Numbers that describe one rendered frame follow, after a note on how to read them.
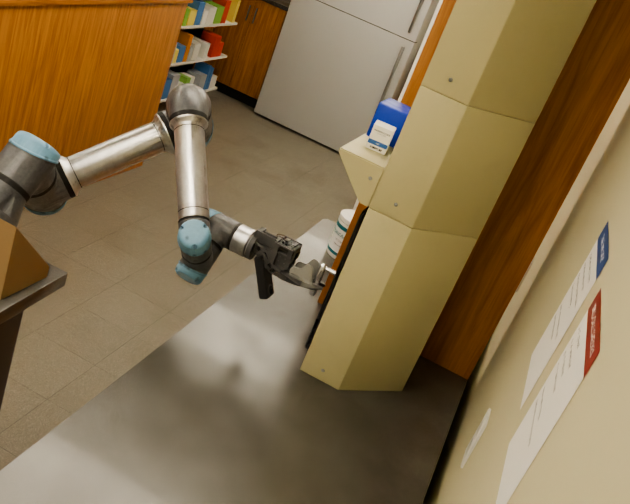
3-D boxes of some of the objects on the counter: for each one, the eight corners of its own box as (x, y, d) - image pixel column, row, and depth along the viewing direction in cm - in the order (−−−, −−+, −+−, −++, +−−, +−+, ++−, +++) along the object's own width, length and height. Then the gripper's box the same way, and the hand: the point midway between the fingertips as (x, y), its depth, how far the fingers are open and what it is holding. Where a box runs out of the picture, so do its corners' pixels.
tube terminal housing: (416, 362, 222) (541, 112, 191) (388, 417, 193) (529, 133, 162) (338, 322, 227) (448, 72, 195) (299, 369, 198) (420, 85, 166)
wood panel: (469, 375, 226) (741, -131, 170) (467, 380, 224) (743, -133, 167) (320, 298, 235) (531, -207, 179) (317, 302, 233) (530, -210, 176)
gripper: (250, 232, 191) (327, 271, 188) (265, 223, 201) (339, 259, 197) (239, 262, 195) (314, 301, 191) (254, 251, 204) (326, 288, 200)
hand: (318, 287), depth 195 cm, fingers closed, pressing on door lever
